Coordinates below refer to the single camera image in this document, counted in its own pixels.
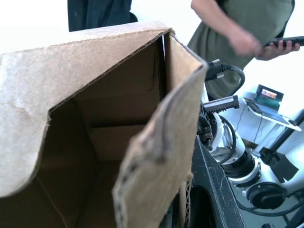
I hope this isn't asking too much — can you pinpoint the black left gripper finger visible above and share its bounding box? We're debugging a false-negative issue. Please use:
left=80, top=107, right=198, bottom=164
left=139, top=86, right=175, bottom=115
left=190, top=134, right=247, bottom=228

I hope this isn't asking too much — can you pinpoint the small cardboard box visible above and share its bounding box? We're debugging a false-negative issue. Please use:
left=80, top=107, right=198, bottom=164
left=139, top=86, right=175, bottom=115
left=0, top=20, right=210, bottom=228

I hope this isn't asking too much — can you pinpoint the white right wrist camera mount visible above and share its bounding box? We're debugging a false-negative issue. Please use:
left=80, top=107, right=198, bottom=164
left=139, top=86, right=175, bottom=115
left=209, top=113, right=228, bottom=156

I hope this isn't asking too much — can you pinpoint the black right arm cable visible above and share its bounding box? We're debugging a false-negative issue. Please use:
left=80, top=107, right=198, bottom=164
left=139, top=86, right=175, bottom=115
left=204, top=58, right=246, bottom=166

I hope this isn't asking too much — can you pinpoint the open silver laptop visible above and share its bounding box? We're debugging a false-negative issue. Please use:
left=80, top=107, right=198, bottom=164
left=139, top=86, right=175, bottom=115
left=243, top=84, right=303, bottom=132

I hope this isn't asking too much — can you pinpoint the person's right hand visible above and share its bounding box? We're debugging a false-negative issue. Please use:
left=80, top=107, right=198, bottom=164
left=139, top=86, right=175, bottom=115
left=230, top=31, right=262, bottom=58

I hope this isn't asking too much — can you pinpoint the person's left hand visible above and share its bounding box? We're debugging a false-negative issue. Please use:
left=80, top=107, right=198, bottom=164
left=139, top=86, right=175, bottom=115
left=255, top=39, right=301, bottom=60

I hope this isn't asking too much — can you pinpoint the black equipment stand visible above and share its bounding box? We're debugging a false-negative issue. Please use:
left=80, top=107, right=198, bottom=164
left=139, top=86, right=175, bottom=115
left=258, top=116, right=304, bottom=184

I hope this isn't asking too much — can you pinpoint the person in olive shirt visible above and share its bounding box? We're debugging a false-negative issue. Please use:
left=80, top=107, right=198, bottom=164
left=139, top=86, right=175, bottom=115
left=187, top=0, right=296, bottom=102

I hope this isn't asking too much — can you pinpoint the black handheld device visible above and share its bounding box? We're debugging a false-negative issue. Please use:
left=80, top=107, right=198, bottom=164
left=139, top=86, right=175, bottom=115
left=264, top=35, right=304, bottom=48

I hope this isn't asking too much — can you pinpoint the person in dark clothes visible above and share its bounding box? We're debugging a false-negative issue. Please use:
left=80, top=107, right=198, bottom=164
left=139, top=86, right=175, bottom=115
left=67, top=0, right=139, bottom=33

